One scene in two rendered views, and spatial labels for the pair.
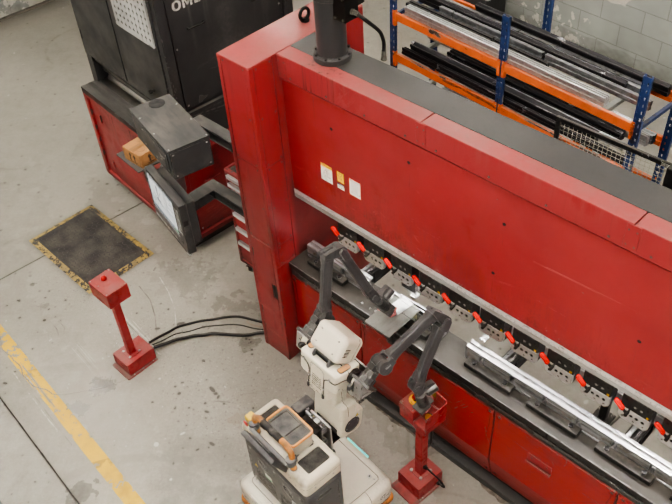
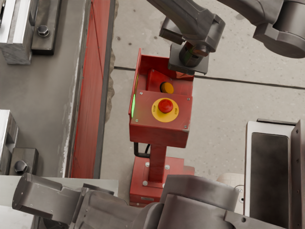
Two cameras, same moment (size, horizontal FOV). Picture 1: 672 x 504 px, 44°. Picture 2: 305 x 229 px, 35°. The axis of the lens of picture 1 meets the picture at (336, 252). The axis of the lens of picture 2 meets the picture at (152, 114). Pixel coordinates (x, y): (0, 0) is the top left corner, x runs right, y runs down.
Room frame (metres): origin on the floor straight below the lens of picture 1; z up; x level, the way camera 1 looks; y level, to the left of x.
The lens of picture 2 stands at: (3.14, 0.00, 1.92)
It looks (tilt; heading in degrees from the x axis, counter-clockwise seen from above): 64 degrees down; 223
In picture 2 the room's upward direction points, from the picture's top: 3 degrees clockwise
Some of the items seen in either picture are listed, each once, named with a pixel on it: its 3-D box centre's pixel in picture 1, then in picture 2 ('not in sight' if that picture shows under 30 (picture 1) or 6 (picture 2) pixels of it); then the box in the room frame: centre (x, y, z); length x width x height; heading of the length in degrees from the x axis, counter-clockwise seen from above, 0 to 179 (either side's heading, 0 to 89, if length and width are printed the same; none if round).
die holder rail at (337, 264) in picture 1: (339, 266); not in sight; (3.62, -0.02, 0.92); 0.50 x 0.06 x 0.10; 43
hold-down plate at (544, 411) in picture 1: (553, 417); not in sight; (2.45, -1.04, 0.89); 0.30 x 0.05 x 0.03; 43
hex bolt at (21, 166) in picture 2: not in sight; (20, 166); (3.07, -0.45, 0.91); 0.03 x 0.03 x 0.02
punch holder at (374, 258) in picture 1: (378, 250); not in sight; (3.38, -0.24, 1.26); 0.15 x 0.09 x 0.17; 43
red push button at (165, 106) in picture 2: not in sight; (165, 107); (2.69, -0.37, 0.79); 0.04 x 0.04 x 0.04
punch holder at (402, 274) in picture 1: (405, 267); not in sight; (3.23, -0.38, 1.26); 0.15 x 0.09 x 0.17; 43
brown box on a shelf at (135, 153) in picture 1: (141, 149); not in sight; (4.80, 1.31, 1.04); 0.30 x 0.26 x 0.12; 39
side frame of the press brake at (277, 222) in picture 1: (307, 194); not in sight; (4.04, 0.15, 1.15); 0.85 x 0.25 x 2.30; 133
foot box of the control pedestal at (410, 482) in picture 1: (417, 478); (163, 181); (2.64, -0.38, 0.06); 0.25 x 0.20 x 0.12; 128
